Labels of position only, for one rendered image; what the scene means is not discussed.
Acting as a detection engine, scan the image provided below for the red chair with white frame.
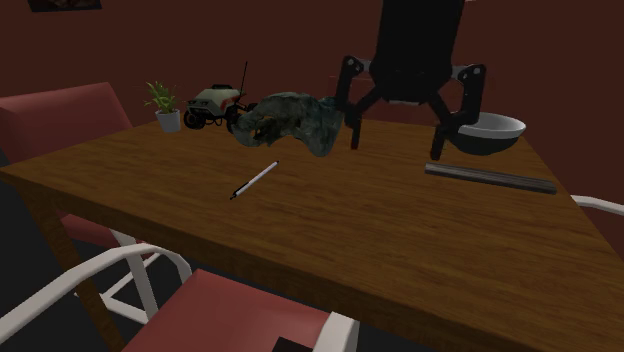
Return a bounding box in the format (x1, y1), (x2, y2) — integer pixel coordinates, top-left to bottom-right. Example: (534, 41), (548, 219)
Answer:
(0, 243), (361, 352)
(0, 81), (162, 325)

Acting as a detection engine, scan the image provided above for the dark green crumpled cloth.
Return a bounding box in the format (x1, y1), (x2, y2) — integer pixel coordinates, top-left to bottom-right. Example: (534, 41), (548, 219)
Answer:
(230, 91), (345, 158)

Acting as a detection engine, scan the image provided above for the green plant in white pot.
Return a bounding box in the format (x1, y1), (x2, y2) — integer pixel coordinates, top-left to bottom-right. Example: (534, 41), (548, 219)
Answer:
(143, 80), (183, 134)

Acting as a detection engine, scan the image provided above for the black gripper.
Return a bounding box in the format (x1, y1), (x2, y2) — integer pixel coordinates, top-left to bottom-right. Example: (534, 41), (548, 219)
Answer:
(334, 0), (487, 162)

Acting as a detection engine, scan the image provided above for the white and red toy buggy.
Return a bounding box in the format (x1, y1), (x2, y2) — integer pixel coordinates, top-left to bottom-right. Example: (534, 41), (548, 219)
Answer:
(183, 60), (260, 134)

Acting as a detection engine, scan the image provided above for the white and black pen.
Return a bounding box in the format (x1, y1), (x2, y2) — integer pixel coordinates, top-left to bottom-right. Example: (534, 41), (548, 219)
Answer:
(229, 160), (281, 201)

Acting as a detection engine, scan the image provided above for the white chair armrest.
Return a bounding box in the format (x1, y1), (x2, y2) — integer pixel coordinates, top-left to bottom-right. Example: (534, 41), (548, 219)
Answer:
(570, 194), (624, 217)

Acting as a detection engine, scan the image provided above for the long grey flat bar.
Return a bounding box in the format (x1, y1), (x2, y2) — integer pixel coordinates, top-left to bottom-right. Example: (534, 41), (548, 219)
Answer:
(423, 162), (558, 196)

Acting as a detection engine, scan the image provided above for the dark wall picture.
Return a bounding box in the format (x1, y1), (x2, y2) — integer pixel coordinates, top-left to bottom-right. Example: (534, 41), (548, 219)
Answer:
(27, 0), (104, 13)

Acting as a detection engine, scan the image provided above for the white and dark bowl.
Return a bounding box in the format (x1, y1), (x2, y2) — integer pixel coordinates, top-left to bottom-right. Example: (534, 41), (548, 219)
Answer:
(445, 111), (528, 157)

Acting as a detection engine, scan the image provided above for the brown wooden table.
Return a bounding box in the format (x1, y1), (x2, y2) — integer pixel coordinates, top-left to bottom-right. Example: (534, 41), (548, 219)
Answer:
(0, 116), (624, 352)

